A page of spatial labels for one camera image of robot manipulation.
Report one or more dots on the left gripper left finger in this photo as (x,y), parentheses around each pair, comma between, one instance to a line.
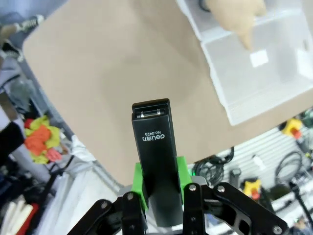
(117,218)

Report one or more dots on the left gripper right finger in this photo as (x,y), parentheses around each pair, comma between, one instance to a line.
(220,210)

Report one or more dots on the black stapler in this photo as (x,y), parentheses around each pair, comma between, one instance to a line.
(156,151)

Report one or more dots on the white plastic sheet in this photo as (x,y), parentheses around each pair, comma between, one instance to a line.
(80,191)

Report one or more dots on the yellow orange cloth pile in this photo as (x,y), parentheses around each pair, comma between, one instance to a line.
(40,139)

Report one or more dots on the white perforated basket with sticker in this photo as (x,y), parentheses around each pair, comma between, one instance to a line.
(256,93)

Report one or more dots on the white square sticker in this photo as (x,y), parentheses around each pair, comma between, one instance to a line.
(259,58)

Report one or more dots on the white perforated plastic basket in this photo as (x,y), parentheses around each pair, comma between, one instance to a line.
(193,17)

